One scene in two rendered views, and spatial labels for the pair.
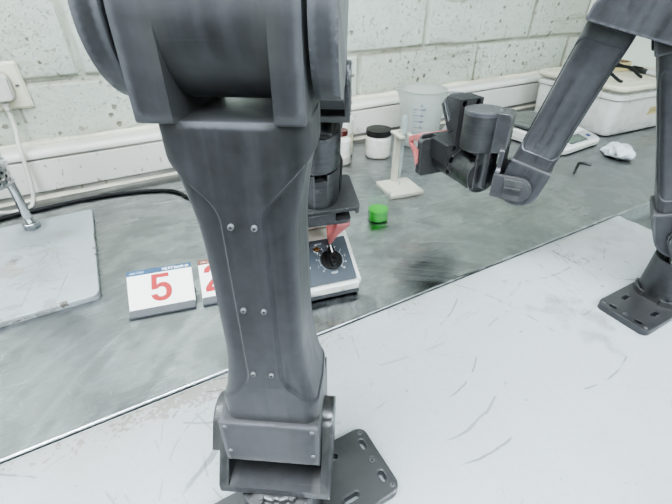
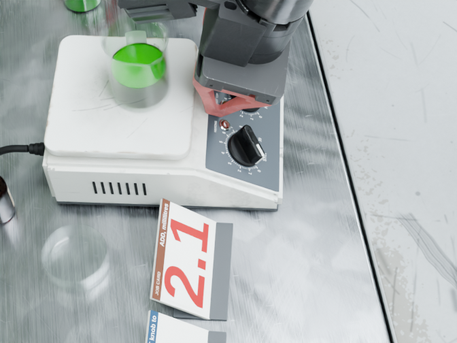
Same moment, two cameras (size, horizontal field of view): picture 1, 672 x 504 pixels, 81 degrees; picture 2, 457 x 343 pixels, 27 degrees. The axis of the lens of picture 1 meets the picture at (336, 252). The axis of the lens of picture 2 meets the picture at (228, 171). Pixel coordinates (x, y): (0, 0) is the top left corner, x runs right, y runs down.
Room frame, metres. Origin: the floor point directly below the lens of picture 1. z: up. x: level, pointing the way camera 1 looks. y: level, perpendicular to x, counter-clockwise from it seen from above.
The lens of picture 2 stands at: (0.32, 0.47, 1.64)
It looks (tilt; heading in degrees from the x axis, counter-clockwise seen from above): 59 degrees down; 290
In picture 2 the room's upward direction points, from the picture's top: straight up
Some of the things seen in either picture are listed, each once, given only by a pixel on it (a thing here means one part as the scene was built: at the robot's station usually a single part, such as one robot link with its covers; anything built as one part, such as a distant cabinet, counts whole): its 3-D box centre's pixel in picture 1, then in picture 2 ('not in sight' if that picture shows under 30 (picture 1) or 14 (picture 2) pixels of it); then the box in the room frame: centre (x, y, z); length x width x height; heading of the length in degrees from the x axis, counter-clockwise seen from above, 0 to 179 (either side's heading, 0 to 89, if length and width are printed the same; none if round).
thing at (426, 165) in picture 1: (451, 157); not in sight; (0.66, -0.20, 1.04); 0.10 x 0.07 x 0.07; 110
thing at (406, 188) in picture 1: (401, 162); not in sight; (0.81, -0.14, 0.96); 0.08 x 0.08 x 0.13; 20
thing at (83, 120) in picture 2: not in sight; (123, 94); (0.57, 0.06, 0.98); 0.12 x 0.12 x 0.01; 18
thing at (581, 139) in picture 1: (542, 130); not in sight; (1.17, -0.61, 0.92); 0.26 x 0.19 x 0.05; 32
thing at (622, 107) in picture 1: (607, 96); not in sight; (1.36, -0.90, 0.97); 0.37 x 0.31 x 0.14; 115
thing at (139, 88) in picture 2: not in sight; (139, 64); (0.55, 0.06, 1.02); 0.06 x 0.05 x 0.08; 145
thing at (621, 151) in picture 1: (620, 150); not in sight; (1.01, -0.75, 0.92); 0.08 x 0.08 x 0.04; 32
